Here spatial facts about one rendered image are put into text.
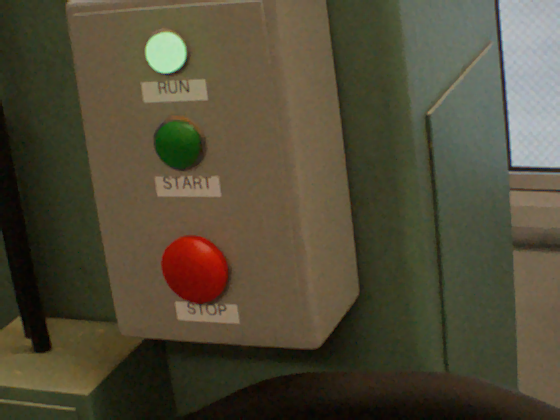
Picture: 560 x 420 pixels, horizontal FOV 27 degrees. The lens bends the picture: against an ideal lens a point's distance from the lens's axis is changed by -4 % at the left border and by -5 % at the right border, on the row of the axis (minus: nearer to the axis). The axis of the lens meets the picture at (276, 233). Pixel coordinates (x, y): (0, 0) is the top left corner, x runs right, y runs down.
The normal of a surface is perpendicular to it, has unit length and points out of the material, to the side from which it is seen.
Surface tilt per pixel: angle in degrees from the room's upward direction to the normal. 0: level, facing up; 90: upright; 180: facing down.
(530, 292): 90
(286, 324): 90
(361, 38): 90
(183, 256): 81
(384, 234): 90
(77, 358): 0
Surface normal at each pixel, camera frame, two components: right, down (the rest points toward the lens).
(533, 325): -0.41, 0.36
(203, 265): -0.24, 0.29
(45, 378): -0.12, -0.93
